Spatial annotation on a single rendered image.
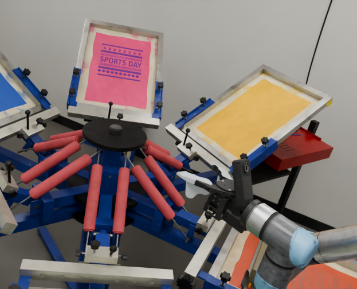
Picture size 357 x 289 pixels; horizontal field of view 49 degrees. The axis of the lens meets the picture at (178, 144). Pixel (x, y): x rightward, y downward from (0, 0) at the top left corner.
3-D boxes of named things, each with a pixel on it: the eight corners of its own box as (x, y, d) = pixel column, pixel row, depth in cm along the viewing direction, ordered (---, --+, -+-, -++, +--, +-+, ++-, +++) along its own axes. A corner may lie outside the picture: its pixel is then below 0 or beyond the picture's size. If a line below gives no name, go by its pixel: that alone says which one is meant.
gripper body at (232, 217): (200, 208, 97) (237, 236, 91) (211, 178, 94) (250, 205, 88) (218, 202, 103) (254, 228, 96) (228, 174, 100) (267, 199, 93)
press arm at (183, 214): (211, 230, 189) (213, 222, 187) (206, 237, 184) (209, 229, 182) (179, 216, 194) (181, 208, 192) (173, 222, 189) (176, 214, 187)
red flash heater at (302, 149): (282, 131, 321) (286, 118, 316) (328, 159, 291) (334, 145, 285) (229, 140, 284) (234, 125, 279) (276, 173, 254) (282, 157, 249)
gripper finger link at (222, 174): (206, 180, 109) (214, 197, 101) (213, 161, 107) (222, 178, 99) (216, 182, 110) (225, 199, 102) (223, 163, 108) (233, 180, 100)
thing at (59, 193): (201, 193, 228) (206, 176, 222) (136, 280, 161) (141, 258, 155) (85, 144, 250) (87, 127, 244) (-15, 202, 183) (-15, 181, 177)
